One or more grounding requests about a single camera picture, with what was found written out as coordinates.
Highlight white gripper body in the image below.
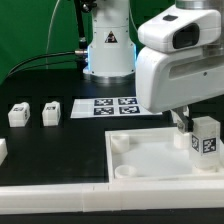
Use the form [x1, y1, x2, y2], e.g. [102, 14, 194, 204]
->
[135, 47, 224, 113]

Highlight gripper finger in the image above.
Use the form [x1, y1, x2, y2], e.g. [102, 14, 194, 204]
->
[174, 109, 189, 133]

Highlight white square tabletop tray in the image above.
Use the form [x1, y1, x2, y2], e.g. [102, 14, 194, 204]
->
[105, 127, 224, 182]

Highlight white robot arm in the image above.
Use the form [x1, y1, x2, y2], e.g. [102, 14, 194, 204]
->
[82, 0, 224, 132]

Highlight white sheet with fiducial markers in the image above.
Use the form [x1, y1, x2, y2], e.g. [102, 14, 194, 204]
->
[71, 97, 153, 119]

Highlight white front fence bar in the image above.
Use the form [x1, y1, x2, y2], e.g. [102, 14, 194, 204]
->
[0, 180, 224, 215]

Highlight white block at left edge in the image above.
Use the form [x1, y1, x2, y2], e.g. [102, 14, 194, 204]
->
[0, 138, 8, 166]

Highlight black camera pole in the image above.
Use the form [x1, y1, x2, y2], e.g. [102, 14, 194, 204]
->
[73, 0, 98, 72]

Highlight white cable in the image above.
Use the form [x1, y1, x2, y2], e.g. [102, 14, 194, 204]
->
[45, 0, 63, 70]

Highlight black cables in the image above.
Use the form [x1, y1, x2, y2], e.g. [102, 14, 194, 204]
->
[2, 50, 89, 84]

